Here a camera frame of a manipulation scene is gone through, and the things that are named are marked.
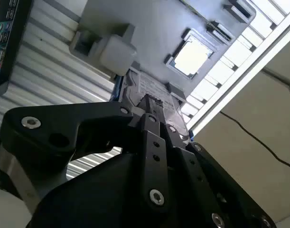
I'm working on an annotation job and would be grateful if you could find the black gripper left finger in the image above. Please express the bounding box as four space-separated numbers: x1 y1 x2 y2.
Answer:
0 94 171 213

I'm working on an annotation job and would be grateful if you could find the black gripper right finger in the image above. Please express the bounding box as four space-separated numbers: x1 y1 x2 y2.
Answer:
152 99 277 228

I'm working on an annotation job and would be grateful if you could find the hard disk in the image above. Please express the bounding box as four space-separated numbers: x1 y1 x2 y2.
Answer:
111 67 195 144

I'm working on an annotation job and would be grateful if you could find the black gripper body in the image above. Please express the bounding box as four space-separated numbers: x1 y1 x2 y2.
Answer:
26 153 208 228

